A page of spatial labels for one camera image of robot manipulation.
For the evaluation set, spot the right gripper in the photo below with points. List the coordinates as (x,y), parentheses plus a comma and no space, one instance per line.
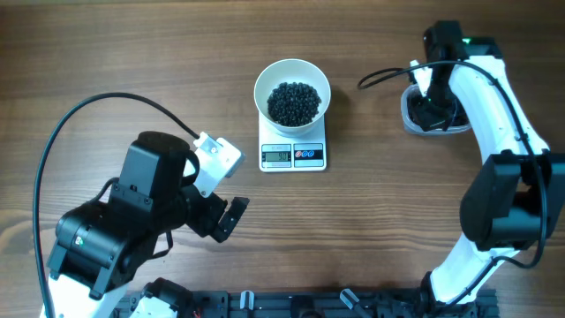
(433,119)

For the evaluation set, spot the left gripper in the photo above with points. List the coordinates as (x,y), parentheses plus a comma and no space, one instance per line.
(207,221)

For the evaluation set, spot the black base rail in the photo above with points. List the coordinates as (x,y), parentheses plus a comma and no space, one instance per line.
(379,303)

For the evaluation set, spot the clear plastic container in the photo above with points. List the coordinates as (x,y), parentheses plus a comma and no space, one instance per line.
(412,128)

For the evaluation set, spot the white bowl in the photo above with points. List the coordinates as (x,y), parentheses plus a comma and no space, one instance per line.
(291,70)

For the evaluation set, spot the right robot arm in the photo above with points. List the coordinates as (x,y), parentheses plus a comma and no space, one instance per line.
(516,198)

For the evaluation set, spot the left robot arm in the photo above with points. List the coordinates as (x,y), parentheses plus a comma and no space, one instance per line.
(164,184)

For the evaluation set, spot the black beans in bowl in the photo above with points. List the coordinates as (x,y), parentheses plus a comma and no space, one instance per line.
(293,104)

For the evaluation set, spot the white digital kitchen scale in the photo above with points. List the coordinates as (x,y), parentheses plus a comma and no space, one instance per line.
(306,152)

